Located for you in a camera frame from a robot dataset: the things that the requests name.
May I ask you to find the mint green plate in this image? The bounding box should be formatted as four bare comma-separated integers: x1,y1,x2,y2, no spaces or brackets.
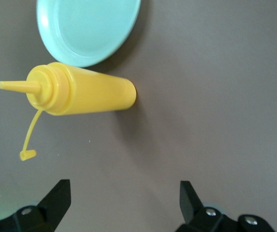
36,0,143,68

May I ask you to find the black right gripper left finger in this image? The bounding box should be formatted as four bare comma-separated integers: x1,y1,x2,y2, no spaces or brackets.
0,179,71,232

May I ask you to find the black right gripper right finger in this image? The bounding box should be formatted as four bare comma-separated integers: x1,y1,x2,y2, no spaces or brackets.
178,180,277,232

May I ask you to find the brown table cloth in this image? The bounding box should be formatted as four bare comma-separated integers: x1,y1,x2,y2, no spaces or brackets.
0,0,277,232

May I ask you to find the yellow squeeze bottle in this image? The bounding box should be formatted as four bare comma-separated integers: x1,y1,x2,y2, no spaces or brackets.
0,62,137,162

